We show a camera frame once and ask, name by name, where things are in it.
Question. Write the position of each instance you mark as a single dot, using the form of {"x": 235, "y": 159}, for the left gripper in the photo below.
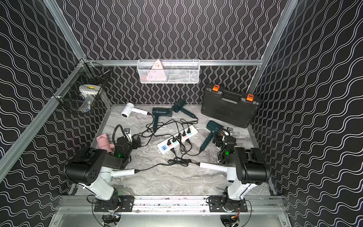
{"x": 125, "y": 141}

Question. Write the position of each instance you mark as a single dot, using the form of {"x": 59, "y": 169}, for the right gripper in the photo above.
{"x": 235, "y": 139}

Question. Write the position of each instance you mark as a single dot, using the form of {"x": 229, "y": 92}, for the white multicolour power strip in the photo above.
{"x": 174, "y": 141}

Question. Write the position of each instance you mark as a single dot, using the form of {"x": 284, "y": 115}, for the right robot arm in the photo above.
{"x": 245, "y": 170}

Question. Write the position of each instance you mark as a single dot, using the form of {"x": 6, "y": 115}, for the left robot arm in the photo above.
{"x": 94, "y": 168}

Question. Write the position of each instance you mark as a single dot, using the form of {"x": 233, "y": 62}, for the pink hair dryer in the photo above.
{"x": 104, "y": 143}

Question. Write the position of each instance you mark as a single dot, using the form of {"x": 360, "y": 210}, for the black plastic tool case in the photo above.
{"x": 238, "y": 109}

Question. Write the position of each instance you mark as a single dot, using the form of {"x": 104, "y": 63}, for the white dryer at back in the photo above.
{"x": 130, "y": 108}

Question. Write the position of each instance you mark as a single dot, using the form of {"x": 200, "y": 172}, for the silver dryer in black basket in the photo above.
{"x": 88, "y": 94}

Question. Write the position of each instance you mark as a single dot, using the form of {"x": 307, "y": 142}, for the pink triangular item in basket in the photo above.
{"x": 157, "y": 73}

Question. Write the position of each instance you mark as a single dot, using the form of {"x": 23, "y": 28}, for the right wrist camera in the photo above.
{"x": 229, "y": 131}

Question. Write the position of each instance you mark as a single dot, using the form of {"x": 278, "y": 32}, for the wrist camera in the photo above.
{"x": 127, "y": 132}
{"x": 229, "y": 131}

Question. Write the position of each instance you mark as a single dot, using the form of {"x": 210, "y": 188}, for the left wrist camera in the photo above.
{"x": 127, "y": 132}

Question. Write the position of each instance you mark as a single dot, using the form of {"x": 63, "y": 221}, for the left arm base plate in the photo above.
{"x": 122, "y": 204}

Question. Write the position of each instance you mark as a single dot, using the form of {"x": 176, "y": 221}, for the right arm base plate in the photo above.
{"x": 224, "y": 204}

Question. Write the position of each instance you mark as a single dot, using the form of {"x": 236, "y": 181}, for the black wire mesh basket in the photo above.
{"x": 86, "y": 72}

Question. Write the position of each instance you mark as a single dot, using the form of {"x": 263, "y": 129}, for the white wire wall basket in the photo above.
{"x": 178, "y": 71}

